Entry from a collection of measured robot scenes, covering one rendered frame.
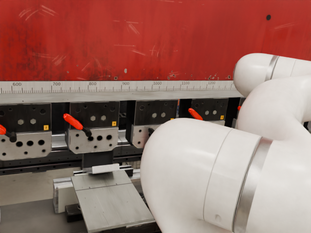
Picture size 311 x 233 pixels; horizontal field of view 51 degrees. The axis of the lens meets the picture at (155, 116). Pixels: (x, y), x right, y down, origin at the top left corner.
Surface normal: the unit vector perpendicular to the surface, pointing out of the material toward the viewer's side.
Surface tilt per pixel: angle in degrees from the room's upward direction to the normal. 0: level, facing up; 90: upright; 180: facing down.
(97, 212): 0
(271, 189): 59
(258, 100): 36
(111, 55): 90
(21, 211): 0
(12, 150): 90
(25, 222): 0
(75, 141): 90
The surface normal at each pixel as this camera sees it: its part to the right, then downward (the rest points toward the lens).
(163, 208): -0.30, 0.32
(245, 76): -0.66, 0.17
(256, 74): -0.47, 0.04
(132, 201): 0.11, -0.93
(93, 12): 0.39, 0.36
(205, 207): -0.48, 0.48
